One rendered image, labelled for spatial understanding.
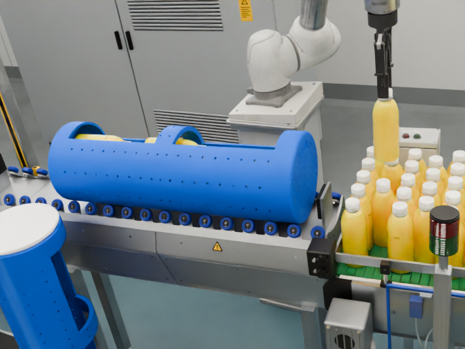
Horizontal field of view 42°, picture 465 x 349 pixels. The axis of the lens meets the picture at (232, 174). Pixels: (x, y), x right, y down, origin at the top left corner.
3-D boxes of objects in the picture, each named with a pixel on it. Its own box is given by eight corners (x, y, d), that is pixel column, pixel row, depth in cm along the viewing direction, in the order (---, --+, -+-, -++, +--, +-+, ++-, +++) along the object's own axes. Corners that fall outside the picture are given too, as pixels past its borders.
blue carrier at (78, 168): (104, 175, 240) (85, 108, 226) (321, 193, 205) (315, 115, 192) (60, 215, 217) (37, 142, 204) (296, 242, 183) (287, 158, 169)
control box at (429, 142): (379, 151, 212) (378, 125, 207) (440, 155, 204) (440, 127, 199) (374, 166, 204) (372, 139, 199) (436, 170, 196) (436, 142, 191)
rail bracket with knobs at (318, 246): (317, 260, 183) (314, 232, 178) (340, 263, 180) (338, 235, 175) (308, 282, 175) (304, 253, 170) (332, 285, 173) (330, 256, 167)
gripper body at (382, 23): (370, 5, 162) (371, 39, 167) (364, 15, 155) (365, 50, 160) (399, 3, 159) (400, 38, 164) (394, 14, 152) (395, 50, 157)
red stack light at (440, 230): (430, 220, 140) (430, 206, 138) (460, 223, 138) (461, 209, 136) (427, 237, 135) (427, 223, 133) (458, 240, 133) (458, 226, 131)
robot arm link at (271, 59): (246, 85, 256) (234, 35, 246) (284, 70, 260) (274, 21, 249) (261, 96, 243) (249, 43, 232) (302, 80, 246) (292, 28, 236)
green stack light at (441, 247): (430, 238, 143) (430, 221, 140) (459, 241, 140) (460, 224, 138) (427, 255, 138) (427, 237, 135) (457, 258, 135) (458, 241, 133)
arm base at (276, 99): (261, 85, 268) (259, 73, 265) (304, 88, 254) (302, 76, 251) (236, 104, 256) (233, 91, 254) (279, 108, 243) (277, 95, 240)
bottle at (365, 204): (344, 247, 186) (340, 193, 176) (358, 235, 190) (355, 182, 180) (364, 256, 181) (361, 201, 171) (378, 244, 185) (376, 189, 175)
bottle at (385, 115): (394, 164, 175) (394, 102, 165) (370, 160, 178) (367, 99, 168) (403, 152, 180) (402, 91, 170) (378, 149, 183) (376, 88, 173)
